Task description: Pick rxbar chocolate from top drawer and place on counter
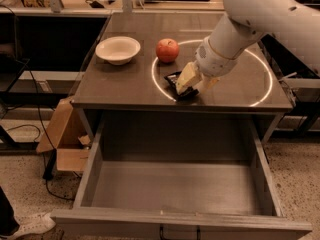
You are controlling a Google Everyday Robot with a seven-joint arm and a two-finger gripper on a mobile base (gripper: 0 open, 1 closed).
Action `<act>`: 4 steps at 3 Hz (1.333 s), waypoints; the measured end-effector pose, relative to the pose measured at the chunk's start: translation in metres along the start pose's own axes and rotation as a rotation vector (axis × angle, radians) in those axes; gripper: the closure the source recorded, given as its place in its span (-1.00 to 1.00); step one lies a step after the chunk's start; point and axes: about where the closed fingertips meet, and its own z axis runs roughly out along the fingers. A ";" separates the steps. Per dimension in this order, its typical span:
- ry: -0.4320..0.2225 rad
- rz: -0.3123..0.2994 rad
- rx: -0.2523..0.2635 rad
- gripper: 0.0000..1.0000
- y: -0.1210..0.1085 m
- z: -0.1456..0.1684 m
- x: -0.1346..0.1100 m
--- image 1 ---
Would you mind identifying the white gripper with vents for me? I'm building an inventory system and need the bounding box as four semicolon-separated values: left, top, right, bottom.
176;36;240;95

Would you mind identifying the black rxbar chocolate wrapper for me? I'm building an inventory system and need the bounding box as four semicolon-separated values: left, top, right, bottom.
164;71;199;101

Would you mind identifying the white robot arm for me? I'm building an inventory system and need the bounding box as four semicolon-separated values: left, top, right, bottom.
175;0;320;94

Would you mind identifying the grey counter cabinet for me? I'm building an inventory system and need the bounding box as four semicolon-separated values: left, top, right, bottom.
73;12;293;132

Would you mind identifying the grey open drawer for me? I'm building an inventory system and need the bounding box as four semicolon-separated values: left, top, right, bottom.
53;114;312;240

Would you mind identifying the red apple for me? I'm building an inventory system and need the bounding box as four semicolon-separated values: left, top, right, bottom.
156;38;180;63

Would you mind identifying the white ceramic bowl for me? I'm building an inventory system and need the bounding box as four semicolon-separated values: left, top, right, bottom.
95;36;141;65

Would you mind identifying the brown cardboard box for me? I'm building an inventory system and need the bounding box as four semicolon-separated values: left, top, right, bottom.
36;97;92;172

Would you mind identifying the white sneaker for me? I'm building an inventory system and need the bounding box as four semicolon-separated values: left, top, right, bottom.
0;212;56;240

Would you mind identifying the dark trouser leg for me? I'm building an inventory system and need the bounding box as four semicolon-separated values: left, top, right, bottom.
0;187;20;236

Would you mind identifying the black drawer handle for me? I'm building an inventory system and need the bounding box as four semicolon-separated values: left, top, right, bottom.
159;225;201;240

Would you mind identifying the black floor cable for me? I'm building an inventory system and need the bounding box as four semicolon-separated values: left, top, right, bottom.
0;3;79;202

